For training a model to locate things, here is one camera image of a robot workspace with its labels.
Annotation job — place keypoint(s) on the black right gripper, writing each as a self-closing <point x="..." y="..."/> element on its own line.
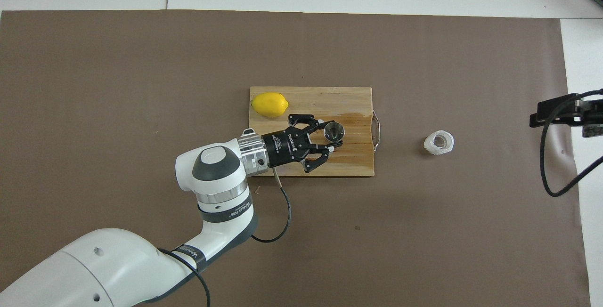
<point x="591" y="111"/>

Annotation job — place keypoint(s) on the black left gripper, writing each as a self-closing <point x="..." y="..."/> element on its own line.
<point x="289" y="146"/>

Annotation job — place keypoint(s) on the steel double jigger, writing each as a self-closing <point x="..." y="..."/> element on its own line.
<point x="334" y="131"/>

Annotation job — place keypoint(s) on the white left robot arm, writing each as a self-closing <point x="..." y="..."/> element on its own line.
<point x="212" y="175"/>

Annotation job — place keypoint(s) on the wooden cutting board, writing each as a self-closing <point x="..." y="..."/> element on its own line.
<point x="348" y="104"/>

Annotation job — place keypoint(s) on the yellow lemon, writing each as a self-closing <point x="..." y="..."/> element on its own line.
<point x="269" y="104"/>

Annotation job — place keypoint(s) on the brown paper table mat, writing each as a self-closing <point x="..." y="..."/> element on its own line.
<point x="424" y="250"/>

